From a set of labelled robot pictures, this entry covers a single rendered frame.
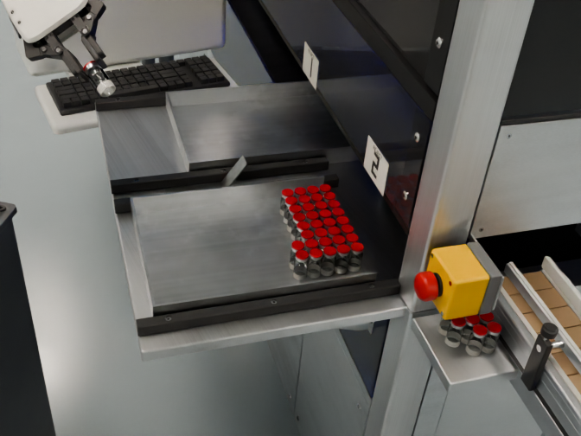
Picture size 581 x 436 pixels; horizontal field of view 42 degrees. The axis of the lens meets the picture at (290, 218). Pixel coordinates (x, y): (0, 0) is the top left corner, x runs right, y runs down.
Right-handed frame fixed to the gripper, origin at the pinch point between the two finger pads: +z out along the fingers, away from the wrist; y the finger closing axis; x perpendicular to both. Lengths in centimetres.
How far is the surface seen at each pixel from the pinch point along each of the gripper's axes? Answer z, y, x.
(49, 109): -30, 18, -63
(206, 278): 28.5, 6.2, -23.7
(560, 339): 65, -29, -14
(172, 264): 23.2, 9.4, -24.8
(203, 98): -9, -10, -57
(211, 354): 27, 31, -129
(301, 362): 45, 7, -91
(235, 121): 0, -13, -55
